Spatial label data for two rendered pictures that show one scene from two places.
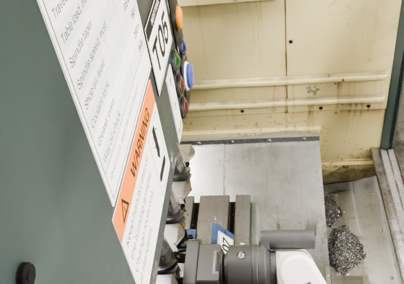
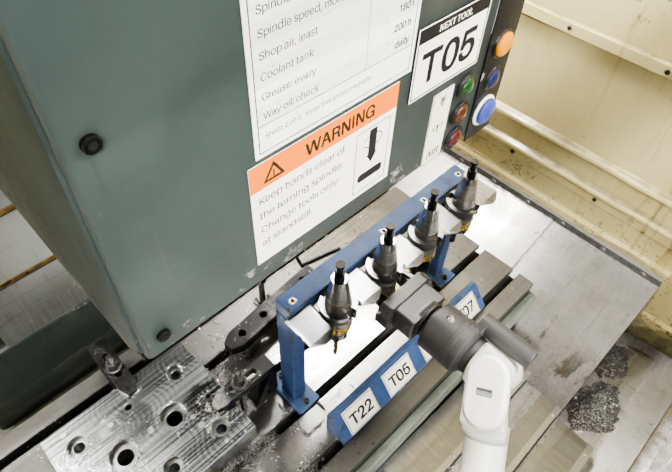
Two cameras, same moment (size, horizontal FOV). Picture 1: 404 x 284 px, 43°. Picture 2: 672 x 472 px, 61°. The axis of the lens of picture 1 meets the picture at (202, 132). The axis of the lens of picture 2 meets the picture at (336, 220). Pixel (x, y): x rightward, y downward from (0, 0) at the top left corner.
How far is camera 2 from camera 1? 0.14 m
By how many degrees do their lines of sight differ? 24
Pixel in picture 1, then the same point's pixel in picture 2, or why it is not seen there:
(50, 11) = not seen: outside the picture
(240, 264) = (443, 326)
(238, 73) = (617, 158)
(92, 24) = not seen: outside the picture
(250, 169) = (560, 262)
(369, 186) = not seen: outside the picture
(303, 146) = (635, 280)
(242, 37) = (647, 121)
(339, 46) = not seen: outside the picture
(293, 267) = (486, 366)
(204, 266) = (412, 303)
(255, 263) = (456, 336)
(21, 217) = (112, 100)
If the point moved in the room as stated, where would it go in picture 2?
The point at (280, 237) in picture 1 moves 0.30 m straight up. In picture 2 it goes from (500, 332) to (565, 198)
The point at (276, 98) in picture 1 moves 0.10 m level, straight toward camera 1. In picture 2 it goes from (641, 211) to (621, 232)
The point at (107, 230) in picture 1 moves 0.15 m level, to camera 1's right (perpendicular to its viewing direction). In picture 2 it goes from (235, 175) to (434, 286)
